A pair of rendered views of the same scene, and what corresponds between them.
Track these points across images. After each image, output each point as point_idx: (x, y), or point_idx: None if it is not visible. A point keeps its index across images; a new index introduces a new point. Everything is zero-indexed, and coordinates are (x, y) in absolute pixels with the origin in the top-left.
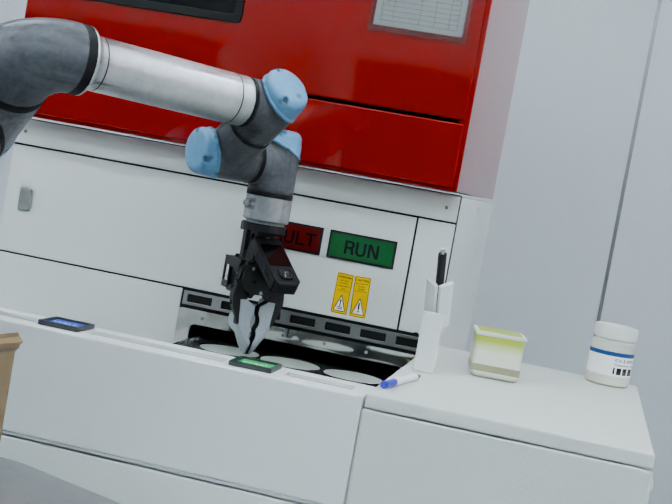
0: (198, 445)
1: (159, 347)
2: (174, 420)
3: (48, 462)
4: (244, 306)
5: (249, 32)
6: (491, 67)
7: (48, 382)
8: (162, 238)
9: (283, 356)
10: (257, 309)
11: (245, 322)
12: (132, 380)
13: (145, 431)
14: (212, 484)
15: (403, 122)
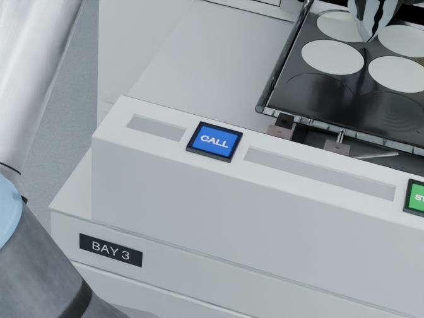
0: (366, 281)
1: (317, 166)
2: (341, 259)
3: (209, 270)
4: (370, 4)
5: None
6: None
7: (204, 211)
8: None
9: (396, 22)
10: (382, 2)
11: (369, 17)
12: (295, 221)
13: (309, 262)
14: (379, 310)
15: None
